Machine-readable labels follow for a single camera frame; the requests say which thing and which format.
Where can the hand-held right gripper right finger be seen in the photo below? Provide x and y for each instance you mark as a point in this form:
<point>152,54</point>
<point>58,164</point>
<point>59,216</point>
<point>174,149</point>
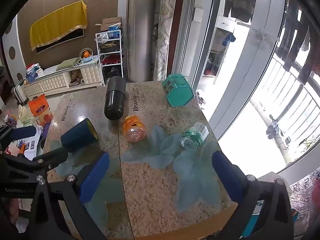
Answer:
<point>226,177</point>

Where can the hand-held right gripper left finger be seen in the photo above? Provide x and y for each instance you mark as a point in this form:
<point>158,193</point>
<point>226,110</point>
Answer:
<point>96,177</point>

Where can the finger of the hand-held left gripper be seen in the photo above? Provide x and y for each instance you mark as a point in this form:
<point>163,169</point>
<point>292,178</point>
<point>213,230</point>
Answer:
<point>53,156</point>
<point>23,132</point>

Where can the dark blue cup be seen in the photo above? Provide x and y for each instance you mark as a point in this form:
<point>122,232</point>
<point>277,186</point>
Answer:
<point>75,137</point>

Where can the white plastic bag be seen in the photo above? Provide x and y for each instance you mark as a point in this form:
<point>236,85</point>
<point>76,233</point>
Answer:
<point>26,120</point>

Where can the printed papers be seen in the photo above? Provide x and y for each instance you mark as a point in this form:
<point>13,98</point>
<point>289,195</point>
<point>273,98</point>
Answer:
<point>31,145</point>

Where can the orange carton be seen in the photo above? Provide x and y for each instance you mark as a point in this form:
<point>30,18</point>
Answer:
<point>38,106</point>

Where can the white suitcase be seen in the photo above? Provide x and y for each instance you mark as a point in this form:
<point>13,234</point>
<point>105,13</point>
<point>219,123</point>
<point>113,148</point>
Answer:
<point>20,93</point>

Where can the clear plastic water bottle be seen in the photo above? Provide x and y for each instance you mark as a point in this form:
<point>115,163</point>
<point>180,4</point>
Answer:
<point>193,137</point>

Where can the blue tissue packet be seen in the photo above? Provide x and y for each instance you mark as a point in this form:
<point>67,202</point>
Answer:
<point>32,74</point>

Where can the orange plastic jar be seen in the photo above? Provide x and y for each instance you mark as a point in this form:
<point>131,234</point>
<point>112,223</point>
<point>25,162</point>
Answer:
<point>133,130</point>

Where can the white tv cabinet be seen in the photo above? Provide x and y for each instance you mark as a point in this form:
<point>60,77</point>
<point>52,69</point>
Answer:
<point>57,80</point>

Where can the dark slippers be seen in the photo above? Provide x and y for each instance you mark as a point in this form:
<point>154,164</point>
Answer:
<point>272,130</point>

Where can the clear patterned plastic wrap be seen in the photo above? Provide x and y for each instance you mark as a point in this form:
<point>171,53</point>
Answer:
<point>303,195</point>

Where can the green cushion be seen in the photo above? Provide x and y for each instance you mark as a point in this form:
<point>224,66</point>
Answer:
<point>66,63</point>

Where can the black thermos bottle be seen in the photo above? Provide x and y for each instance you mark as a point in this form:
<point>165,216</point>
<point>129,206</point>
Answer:
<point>115,97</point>

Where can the green potted plant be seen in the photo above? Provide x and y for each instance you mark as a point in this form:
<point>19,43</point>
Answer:
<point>307,142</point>

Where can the teal hexagonal box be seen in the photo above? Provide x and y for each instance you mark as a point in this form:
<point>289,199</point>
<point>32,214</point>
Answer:
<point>178,92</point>

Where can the blue bowl with oranges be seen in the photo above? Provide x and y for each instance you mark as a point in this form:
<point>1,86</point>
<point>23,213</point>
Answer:
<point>87,58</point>

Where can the white balcony railing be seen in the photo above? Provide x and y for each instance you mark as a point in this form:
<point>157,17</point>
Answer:
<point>295,100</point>

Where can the black television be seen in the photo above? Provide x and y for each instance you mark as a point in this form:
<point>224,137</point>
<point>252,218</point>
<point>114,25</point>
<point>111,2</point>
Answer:
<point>75,33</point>

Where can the yellow cloth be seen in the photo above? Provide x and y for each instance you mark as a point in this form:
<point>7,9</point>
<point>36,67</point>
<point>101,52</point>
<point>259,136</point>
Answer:
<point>57,25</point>

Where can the white metal shelf rack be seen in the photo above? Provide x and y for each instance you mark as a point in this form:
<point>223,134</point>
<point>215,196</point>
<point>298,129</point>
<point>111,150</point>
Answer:
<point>110,53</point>

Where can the blue cloth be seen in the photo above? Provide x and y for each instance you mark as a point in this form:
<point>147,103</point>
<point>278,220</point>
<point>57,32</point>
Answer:
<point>230,38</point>

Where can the cardboard box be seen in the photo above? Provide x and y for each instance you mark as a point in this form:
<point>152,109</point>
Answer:
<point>110,21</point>

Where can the patterned curtain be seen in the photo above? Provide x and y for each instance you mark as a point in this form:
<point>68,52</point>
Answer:
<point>163,42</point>

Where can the silver standing air conditioner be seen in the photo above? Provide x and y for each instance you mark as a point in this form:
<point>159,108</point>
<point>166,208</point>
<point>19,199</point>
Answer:
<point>140,30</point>

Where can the dark hanging garment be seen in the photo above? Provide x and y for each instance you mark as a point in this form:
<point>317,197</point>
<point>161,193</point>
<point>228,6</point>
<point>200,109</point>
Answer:
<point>290,37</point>
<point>240,5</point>

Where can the white sliding door frame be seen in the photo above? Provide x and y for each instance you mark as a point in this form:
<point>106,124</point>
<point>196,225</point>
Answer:
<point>250,55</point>

